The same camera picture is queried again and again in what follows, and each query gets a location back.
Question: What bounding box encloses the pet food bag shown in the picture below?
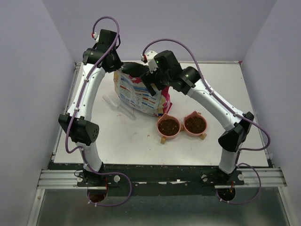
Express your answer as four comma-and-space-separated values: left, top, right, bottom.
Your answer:
113, 62, 173, 117

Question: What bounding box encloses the clear plastic scoop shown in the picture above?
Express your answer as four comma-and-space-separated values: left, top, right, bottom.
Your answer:
103, 95, 136, 121

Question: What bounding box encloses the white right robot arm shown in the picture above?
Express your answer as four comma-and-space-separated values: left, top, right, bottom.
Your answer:
141, 50, 254, 185

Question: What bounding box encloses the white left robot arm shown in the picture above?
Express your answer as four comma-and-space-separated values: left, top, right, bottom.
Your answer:
58, 29, 123, 186

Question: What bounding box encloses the brown pet food kibble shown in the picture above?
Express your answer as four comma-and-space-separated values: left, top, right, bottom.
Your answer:
158, 116, 206, 136

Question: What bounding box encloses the pink left pet bowl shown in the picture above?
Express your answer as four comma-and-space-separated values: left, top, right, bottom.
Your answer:
157, 113, 181, 139

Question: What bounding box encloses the pink pet bowl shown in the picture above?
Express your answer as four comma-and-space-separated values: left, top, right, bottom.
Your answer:
183, 111, 207, 140
157, 113, 181, 139

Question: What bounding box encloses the pink right pet bowl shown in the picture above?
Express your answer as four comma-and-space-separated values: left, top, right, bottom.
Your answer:
183, 111, 207, 140

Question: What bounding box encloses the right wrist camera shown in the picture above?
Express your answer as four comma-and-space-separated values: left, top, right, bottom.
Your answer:
141, 50, 158, 73

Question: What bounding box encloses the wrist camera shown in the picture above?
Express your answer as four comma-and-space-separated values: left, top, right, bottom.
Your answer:
141, 50, 158, 73
91, 32, 100, 43

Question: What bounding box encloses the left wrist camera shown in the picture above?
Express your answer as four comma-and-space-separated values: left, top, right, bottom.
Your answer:
91, 32, 100, 43

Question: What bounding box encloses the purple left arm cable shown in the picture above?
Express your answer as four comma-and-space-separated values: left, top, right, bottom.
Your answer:
65, 16, 133, 208

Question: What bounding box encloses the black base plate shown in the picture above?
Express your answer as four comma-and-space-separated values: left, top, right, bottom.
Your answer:
47, 163, 244, 197

